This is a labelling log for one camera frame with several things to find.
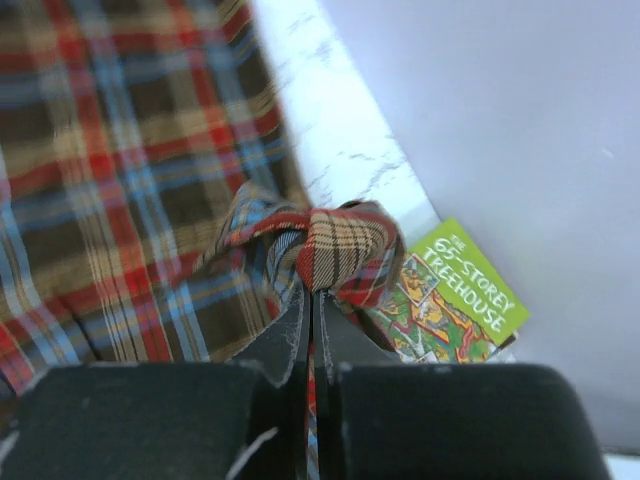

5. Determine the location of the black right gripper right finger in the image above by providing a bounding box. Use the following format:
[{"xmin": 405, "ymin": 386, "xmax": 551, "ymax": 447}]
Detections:
[{"xmin": 312, "ymin": 292, "xmax": 400, "ymax": 479}]

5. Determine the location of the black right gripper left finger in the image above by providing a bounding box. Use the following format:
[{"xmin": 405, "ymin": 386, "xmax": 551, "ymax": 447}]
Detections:
[{"xmin": 229, "ymin": 288, "xmax": 312, "ymax": 479}]

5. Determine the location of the red brown plaid shirt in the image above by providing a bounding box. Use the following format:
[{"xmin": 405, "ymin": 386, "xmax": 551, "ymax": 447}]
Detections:
[{"xmin": 1, "ymin": 1, "xmax": 404, "ymax": 479}]

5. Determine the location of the green treehouse paperback book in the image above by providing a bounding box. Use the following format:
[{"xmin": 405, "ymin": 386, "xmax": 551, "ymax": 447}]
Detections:
[{"xmin": 370, "ymin": 218, "xmax": 529, "ymax": 364}]

